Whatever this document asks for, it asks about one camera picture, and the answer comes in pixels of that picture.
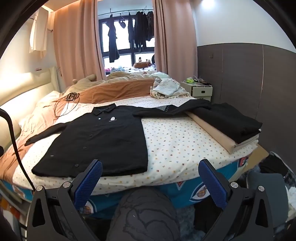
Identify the beige crumpled blanket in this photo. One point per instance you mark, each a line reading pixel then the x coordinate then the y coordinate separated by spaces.
pixel 129 76

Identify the grey chair back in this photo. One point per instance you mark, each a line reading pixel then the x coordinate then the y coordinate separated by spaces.
pixel 266 194

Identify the black hanging jacket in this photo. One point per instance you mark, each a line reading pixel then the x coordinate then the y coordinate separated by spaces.
pixel 113 41

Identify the pink curtain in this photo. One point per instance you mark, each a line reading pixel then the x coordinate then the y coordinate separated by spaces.
pixel 173 39
pixel 76 41

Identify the white storage box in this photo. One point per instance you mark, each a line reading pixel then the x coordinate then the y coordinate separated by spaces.
pixel 198 91

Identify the white padded headboard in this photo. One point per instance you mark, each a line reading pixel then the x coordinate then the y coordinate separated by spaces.
pixel 23 85

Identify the orange blanket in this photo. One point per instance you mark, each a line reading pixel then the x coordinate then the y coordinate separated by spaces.
pixel 115 90

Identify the black button shirt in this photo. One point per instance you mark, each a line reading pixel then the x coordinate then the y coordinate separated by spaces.
pixel 92 143

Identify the bed with dotted sheet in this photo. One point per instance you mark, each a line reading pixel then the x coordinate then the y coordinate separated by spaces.
pixel 175 139

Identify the brown plush toy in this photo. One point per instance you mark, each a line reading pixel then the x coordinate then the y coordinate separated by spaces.
pixel 140 64

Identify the blue printed mattress cover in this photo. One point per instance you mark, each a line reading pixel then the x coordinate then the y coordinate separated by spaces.
pixel 185 192

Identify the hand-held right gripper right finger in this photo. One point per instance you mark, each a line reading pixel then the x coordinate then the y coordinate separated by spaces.
pixel 212 183

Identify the folded black garment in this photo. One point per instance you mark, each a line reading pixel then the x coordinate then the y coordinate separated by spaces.
pixel 231 122

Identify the pile of light cloths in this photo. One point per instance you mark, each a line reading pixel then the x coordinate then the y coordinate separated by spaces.
pixel 168 88

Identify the black garment with patterned label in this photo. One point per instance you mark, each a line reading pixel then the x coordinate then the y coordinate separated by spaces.
pixel 148 111

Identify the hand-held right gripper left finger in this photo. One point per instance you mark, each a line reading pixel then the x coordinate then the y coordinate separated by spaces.
pixel 89 180

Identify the folded beige cloth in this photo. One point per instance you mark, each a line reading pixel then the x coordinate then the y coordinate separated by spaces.
pixel 222 136

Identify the dark hanging clothes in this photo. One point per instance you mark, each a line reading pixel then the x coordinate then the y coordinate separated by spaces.
pixel 141 30

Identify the person's leg in grey pants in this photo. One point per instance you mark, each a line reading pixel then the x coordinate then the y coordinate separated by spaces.
pixel 145 215

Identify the white hanging garment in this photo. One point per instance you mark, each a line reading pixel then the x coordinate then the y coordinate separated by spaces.
pixel 38 34

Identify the black bag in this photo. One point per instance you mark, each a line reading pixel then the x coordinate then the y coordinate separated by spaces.
pixel 275 164

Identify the clothes rail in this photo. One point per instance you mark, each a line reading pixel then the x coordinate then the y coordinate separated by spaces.
pixel 124 12

